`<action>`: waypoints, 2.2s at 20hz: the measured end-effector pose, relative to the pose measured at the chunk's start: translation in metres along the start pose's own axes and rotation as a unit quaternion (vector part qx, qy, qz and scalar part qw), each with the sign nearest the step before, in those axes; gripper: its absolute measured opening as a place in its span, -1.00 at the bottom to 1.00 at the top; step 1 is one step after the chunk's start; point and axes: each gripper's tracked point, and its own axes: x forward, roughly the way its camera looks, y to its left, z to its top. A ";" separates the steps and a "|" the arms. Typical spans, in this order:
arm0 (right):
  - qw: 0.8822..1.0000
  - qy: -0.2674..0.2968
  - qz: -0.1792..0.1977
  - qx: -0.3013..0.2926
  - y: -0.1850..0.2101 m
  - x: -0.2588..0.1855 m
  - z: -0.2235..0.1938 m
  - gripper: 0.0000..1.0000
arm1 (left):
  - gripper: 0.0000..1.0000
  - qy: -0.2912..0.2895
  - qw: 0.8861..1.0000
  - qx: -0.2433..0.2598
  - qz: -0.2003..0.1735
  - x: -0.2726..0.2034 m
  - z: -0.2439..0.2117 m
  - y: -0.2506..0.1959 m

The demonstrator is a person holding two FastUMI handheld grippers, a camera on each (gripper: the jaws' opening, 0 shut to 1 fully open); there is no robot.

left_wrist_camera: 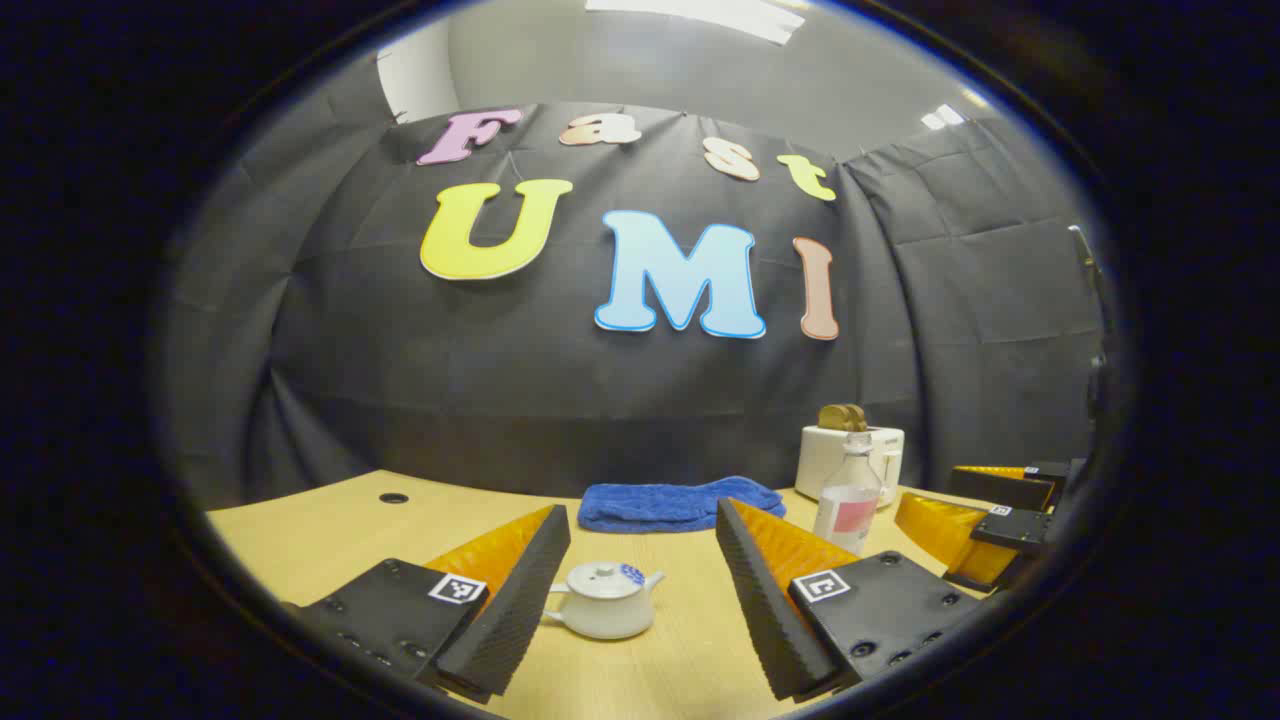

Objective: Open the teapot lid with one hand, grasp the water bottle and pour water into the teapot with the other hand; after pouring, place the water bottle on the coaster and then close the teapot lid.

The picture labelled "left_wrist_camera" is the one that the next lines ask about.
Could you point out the small ceiling light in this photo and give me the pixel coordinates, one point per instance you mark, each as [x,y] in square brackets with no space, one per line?
[942,116]

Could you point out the clear water bottle pink label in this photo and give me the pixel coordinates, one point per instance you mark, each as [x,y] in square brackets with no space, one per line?
[848,500]

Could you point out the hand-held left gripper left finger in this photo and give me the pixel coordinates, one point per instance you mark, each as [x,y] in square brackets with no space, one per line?
[520,610]

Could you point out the white ceramic teacup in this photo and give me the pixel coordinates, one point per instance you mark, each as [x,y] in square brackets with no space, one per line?
[610,618]

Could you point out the brown toast slice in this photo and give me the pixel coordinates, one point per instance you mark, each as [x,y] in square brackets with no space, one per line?
[860,420]
[832,418]

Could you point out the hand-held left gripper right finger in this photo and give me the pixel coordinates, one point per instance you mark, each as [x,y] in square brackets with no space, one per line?
[760,600]

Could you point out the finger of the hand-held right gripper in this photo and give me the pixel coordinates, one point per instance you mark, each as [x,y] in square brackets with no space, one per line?
[1012,530]
[1000,490]

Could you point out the white toaster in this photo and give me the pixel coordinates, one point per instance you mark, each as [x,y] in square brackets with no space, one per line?
[825,460]

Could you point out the blue towel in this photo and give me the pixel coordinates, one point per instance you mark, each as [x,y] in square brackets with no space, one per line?
[650,505]

